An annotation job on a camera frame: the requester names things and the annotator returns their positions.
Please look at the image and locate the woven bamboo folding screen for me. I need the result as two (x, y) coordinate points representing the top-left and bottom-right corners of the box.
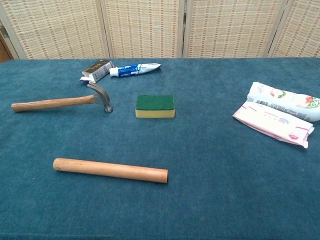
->
(0, 0), (320, 60)

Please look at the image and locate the plain wooden rolling pin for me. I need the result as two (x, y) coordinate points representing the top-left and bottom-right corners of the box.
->
(52, 157), (169, 185)

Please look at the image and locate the blue tablecloth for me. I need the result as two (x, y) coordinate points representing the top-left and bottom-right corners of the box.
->
(0, 57), (320, 240)

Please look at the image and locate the white labelled bottle, yellow cap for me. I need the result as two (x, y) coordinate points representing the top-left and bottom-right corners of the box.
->
(246, 81), (320, 123)

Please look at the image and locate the wooden handle claw hammer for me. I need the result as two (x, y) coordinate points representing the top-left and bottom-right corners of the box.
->
(11, 81), (114, 114)

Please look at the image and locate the blue and white toothpaste tube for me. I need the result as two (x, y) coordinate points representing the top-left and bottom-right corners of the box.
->
(108, 62), (162, 78)

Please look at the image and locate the white pink snack packet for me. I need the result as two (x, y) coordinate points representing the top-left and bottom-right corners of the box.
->
(232, 101), (316, 149)

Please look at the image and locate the green and yellow sponge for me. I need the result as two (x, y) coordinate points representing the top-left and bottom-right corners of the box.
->
(135, 94), (176, 119)

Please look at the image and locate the brown wooden door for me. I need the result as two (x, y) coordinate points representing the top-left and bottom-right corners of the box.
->
(0, 24), (13, 63)

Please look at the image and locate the dark toothpaste carton box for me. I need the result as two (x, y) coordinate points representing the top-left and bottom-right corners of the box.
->
(78, 59), (115, 83)

